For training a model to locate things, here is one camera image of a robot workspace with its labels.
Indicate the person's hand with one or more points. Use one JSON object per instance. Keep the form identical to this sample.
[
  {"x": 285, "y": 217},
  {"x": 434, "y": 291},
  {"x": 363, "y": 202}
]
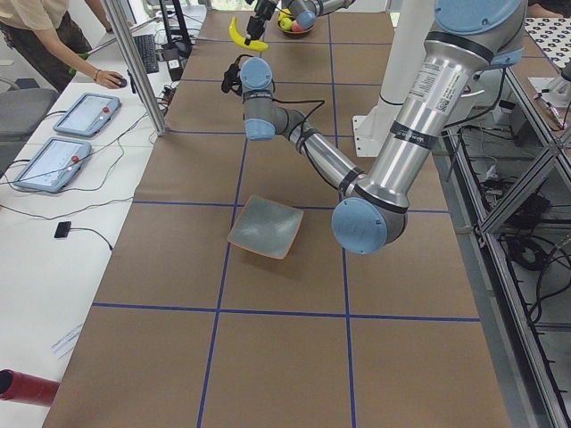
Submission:
[{"x": 107, "y": 78}]

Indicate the small black device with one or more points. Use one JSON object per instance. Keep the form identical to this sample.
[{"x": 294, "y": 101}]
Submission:
[{"x": 62, "y": 230}]

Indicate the upper teach pendant tablet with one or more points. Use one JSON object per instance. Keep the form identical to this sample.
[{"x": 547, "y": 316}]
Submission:
[{"x": 88, "y": 115}]

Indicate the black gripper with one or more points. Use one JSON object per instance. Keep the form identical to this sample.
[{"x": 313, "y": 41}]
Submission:
[
  {"x": 262, "y": 10},
  {"x": 231, "y": 79}
]

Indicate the black keyboard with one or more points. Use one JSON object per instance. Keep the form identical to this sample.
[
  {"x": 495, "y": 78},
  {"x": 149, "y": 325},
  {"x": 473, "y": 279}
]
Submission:
[{"x": 146, "y": 49}]

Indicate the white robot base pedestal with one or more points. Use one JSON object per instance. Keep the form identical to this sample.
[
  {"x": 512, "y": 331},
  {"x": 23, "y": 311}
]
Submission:
[{"x": 405, "y": 59}]

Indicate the red cylinder tube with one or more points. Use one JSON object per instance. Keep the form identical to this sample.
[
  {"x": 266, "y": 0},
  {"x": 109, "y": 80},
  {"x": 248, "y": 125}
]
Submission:
[{"x": 27, "y": 388}]

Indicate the person's forearm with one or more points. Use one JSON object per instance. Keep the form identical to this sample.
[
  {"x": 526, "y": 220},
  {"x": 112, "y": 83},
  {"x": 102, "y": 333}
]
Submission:
[{"x": 53, "y": 44}]

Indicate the aluminium frame post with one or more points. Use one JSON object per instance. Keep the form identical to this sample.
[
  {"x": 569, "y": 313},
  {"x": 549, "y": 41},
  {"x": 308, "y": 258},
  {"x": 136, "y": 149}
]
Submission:
[{"x": 125, "y": 40}]

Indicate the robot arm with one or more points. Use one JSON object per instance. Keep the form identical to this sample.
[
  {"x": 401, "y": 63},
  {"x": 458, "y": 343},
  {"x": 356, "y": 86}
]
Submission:
[
  {"x": 304, "y": 12},
  {"x": 466, "y": 37}
]

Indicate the teach pendant tablet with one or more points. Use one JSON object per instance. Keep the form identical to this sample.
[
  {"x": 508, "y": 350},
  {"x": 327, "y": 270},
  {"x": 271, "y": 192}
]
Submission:
[
  {"x": 88, "y": 115},
  {"x": 54, "y": 165}
]

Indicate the person in beige shirt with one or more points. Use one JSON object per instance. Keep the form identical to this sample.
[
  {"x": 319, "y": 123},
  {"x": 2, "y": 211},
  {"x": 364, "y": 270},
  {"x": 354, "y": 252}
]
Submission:
[{"x": 20, "y": 18}]

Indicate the wicker fruit basket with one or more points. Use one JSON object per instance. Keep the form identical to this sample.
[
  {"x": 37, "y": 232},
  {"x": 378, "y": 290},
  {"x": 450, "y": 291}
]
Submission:
[{"x": 290, "y": 27}]

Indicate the lower teach pendant tablet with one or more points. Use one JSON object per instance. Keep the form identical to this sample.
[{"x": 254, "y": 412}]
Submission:
[{"x": 54, "y": 165}]

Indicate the yellow-green banana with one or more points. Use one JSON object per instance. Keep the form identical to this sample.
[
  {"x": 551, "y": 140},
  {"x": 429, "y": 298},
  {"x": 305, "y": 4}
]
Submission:
[{"x": 256, "y": 45}]

